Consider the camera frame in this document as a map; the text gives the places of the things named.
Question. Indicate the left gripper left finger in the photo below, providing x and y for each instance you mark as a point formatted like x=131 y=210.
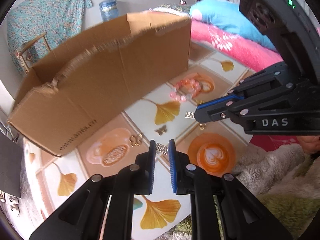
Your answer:
x=103 y=206

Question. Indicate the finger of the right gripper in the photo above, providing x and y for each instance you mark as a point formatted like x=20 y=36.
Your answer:
x=219 y=100
x=206 y=115

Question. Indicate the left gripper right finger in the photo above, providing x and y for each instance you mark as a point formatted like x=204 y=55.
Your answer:
x=221 y=207

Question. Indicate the silver rectangular charm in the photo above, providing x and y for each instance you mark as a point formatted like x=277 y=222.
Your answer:
x=189 y=115
x=161 y=148

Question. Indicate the gold butterfly charm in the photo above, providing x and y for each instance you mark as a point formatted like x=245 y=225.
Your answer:
x=161 y=130

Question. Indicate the person left hand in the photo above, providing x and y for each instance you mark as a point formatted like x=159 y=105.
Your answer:
x=309 y=144

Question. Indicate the small gold knot charm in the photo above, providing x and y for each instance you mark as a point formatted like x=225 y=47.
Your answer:
x=202 y=127

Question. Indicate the green fleece cuff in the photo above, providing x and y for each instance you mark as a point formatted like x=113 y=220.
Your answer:
x=295 y=213

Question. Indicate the pink floral blanket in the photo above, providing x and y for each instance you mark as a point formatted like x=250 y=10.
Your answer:
x=247 y=52

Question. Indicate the white fleece robe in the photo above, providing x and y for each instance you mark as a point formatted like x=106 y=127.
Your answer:
x=286 y=170

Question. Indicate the gold clover charm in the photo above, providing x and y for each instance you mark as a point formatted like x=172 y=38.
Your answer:
x=136 y=140

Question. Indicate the blue pillow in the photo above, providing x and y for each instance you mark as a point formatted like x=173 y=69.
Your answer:
x=226 y=16

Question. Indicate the dark grey cabinet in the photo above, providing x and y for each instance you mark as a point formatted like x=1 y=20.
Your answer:
x=10 y=166

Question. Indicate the brown cardboard box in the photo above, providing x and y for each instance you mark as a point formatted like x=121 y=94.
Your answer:
x=89 y=79

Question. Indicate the blue water bottle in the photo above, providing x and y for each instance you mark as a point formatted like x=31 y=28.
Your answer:
x=108 y=10

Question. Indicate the wooden chair black seat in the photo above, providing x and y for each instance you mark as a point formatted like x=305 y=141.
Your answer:
x=23 y=53

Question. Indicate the floral teal wall cloth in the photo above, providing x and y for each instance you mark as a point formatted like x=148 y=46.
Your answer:
x=60 y=19

